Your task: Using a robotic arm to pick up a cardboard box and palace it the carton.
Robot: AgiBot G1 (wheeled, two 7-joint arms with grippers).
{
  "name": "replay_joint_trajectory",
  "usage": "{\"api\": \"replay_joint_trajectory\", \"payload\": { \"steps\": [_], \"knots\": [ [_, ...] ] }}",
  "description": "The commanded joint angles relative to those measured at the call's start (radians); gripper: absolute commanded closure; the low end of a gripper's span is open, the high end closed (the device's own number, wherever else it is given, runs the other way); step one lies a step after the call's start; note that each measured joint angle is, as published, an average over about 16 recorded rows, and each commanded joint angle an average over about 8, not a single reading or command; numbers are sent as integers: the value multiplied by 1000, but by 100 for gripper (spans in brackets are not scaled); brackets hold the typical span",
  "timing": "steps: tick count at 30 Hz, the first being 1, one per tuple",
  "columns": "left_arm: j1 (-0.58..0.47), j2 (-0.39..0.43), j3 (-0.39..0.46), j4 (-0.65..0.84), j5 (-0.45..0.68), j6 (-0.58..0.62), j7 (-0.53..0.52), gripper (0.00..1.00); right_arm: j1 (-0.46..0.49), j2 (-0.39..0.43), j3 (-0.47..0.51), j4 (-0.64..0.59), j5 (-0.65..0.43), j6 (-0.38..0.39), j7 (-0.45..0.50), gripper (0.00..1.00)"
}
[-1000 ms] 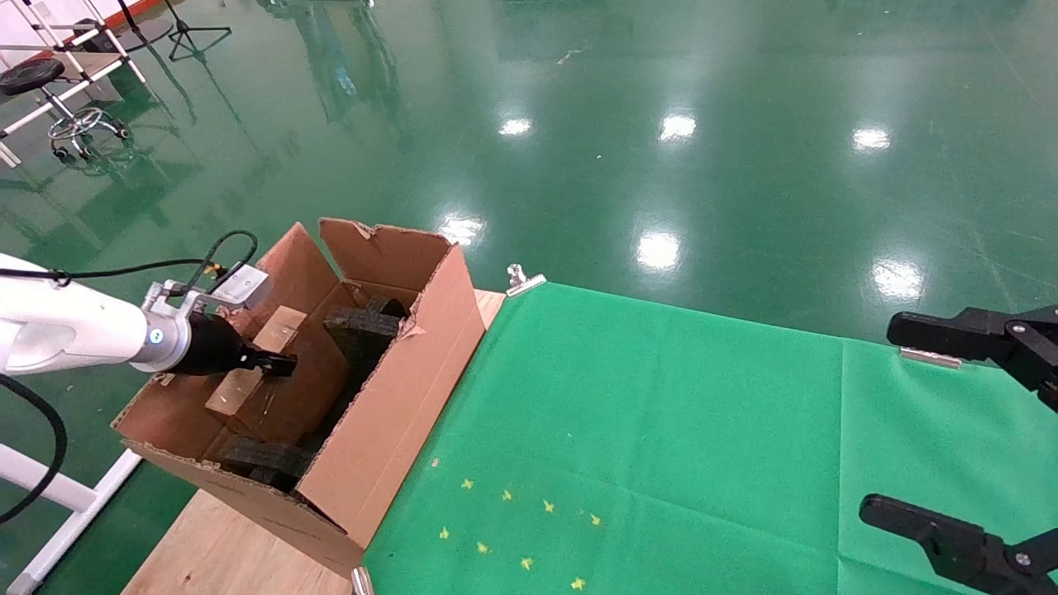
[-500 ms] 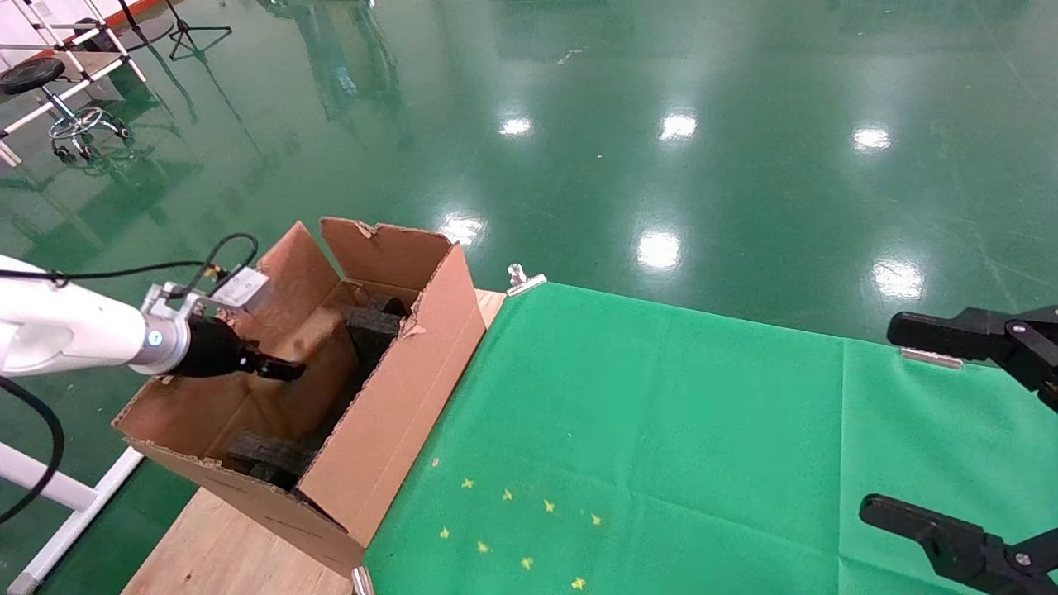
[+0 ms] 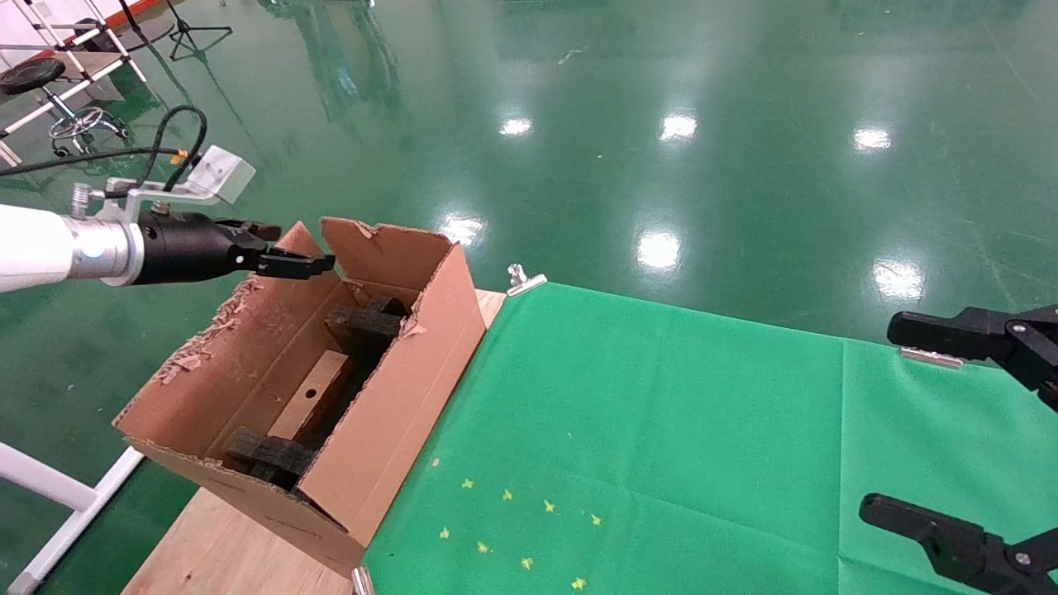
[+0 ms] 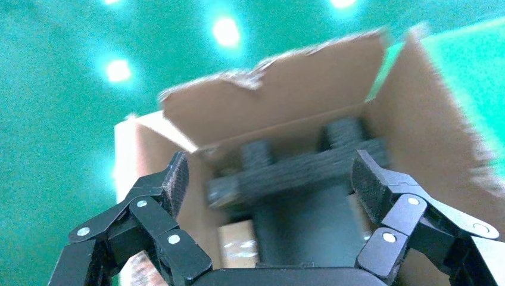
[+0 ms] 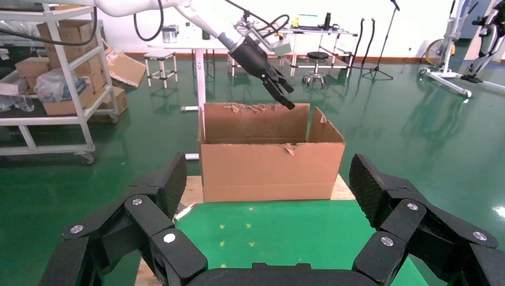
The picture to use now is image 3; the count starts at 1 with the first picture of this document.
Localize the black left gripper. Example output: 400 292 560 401
131 211 337 286

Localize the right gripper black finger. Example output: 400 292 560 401
887 306 1058 414
858 493 1058 595

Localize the brown wooden board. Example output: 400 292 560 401
266 350 355 443

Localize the large open cardboard carton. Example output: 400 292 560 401
113 217 488 579

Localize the black foam insert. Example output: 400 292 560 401
225 426 319 490
325 296 410 360

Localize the black tripod stand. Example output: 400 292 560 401
168 0 234 64

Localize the black round stand base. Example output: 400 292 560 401
73 0 176 46

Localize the white pipe rack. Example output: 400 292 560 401
0 0 150 166

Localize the black wheeled stool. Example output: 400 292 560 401
0 56 131 159

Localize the green table cloth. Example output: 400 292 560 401
362 281 1058 595

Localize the white pipe table frame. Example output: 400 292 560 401
0 442 145 595

